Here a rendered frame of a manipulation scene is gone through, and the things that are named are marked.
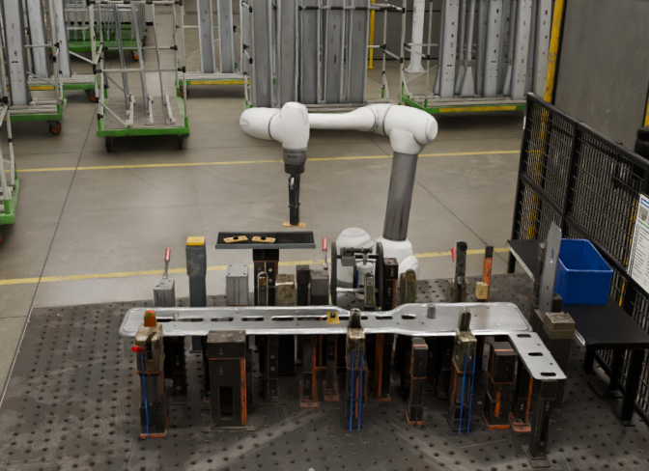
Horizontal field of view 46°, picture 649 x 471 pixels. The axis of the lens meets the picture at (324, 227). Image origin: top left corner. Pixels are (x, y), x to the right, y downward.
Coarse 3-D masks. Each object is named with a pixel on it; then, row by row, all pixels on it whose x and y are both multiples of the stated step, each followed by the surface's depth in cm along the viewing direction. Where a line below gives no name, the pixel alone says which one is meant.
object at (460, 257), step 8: (456, 240) 272; (464, 240) 272; (456, 248) 271; (464, 248) 268; (456, 256) 272; (464, 256) 272; (456, 264) 272; (464, 264) 272; (456, 272) 273; (464, 272) 273; (456, 280) 273; (464, 280) 273; (456, 288) 274; (464, 288) 274
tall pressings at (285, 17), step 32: (256, 0) 894; (288, 0) 900; (352, 0) 931; (256, 32) 906; (288, 32) 911; (352, 32) 943; (256, 64) 916; (288, 64) 922; (352, 64) 959; (256, 96) 924; (288, 96) 933; (352, 96) 970
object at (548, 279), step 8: (552, 224) 255; (552, 232) 255; (560, 232) 248; (552, 240) 255; (560, 240) 248; (552, 248) 255; (544, 256) 262; (544, 264) 264; (552, 264) 255; (544, 272) 264; (552, 272) 255; (544, 280) 264; (552, 280) 255; (544, 288) 264; (552, 288) 254; (544, 296) 264; (552, 296) 255; (544, 304) 264; (544, 312) 264
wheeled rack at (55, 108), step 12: (48, 0) 850; (48, 12) 855; (60, 60) 962; (60, 72) 966; (60, 84) 960; (0, 108) 906; (12, 108) 909; (24, 108) 913; (36, 108) 915; (48, 108) 918; (60, 108) 894; (12, 120) 882; (24, 120) 885; (36, 120) 889; (48, 120) 892
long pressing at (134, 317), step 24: (144, 312) 262; (168, 312) 262; (192, 312) 263; (216, 312) 263; (240, 312) 263; (264, 312) 264; (288, 312) 264; (312, 312) 264; (384, 312) 265; (408, 312) 266; (456, 312) 266; (480, 312) 267; (504, 312) 267; (168, 336) 249; (432, 336) 252
